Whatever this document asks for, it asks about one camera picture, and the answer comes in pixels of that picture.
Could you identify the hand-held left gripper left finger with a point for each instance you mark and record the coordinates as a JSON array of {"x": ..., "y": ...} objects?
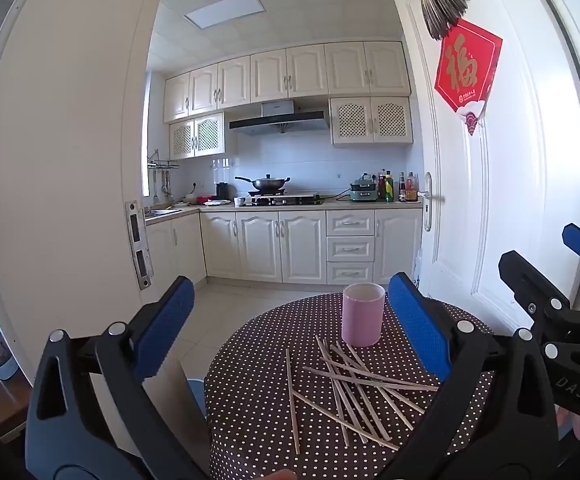
[{"x": 164, "y": 325}]

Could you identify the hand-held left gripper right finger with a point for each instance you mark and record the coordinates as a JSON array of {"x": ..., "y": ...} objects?
[{"x": 417, "y": 325}]

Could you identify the pink cup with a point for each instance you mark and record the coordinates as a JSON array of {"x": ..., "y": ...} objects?
[{"x": 362, "y": 320}]

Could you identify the bundle of wooden chopsticks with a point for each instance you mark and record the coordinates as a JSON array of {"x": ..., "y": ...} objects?
[{"x": 370, "y": 379}]

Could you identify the person's right hand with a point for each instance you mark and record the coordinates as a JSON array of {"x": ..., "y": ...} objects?
[{"x": 577, "y": 427}]

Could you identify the beige cardboard sheet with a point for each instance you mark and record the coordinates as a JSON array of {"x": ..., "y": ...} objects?
[{"x": 169, "y": 395}]

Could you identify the blue stool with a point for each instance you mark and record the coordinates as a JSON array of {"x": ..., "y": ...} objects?
[{"x": 198, "y": 400}]

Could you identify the metal door lock plate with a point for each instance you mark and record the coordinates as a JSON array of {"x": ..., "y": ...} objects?
[{"x": 138, "y": 245}]

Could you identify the white cabinet drawer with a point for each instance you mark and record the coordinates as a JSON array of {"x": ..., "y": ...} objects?
[
  {"x": 351, "y": 273},
  {"x": 351, "y": 222},
  {"x": 351, "y": 249}
]

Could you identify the brown polka dot tablecloth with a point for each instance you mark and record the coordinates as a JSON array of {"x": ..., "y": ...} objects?
[{"x": 250, "y": 360}]

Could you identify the metal sink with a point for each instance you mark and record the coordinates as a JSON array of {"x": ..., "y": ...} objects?
[{"x": 162, "y": 211}]

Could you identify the white base cabinets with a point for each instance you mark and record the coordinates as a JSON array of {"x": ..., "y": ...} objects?
[{"x": 260, "y": 247}]

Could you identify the hanging metal spatula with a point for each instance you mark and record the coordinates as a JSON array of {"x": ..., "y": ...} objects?
[{"x": 155, "y": 195}]

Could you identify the red container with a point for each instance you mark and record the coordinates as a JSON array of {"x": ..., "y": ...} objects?
[{"x": 205, "y": 199}]

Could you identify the white plate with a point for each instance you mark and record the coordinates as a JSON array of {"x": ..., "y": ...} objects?
[{"x": 218, "y": 203}]

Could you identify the hanging metal ladle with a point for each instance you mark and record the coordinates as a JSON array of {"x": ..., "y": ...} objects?
[{"x": 166, "y": 187}]

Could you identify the row of condiment bottles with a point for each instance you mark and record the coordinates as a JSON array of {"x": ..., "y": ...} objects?
[{"x": 389, "y": 190}]

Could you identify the beige kitchen countertop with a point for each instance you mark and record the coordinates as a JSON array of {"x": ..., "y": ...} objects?
[{"x": 340, "y": 205}]

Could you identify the green electric cooker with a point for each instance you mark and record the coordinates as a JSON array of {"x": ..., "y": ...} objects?
[{"x": 364, "y": 192}]

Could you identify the black kettle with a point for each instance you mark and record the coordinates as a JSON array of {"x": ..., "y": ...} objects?
[{"x": 222, "y": 191}]

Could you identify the gas stove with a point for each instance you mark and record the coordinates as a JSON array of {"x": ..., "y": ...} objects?
[{"x": 287, "y": 201}]

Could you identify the metal wok with lid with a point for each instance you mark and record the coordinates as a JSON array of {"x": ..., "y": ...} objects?
[{"x": 269, "y": 185}]

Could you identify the kitchen window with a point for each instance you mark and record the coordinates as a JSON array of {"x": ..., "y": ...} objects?
[{"x": 146, "y": 135}]

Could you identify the white lattice door cabinet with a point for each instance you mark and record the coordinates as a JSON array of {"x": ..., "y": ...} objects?
[
  {"x": 370, "y": 120},
  {"x": 197, "y": 136}
]

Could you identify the plain white door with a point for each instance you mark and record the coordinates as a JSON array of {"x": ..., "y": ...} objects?
[{"x": 59, "y": 160}]

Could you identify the red paper door decoration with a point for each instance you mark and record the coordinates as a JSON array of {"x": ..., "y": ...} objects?
[{"x": 465, "y": 65}]

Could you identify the black range hood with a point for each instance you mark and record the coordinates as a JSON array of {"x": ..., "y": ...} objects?
[{"x": 280, "y": 121}]

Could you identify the hanging feather fan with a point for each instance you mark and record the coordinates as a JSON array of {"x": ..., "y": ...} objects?
[{"x": 442, "y": 5}]

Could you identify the ceiling light panel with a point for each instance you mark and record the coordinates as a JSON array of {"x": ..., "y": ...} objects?
[{"x": 224, "y": 9}]

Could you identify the metal wall utensil rack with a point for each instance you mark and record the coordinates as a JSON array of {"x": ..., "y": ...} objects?
[{"x": 162, "y": 162}]

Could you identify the white upper wall cabinets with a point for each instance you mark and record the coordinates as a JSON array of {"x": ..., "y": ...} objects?
[{"x": 290, "y": 72}]

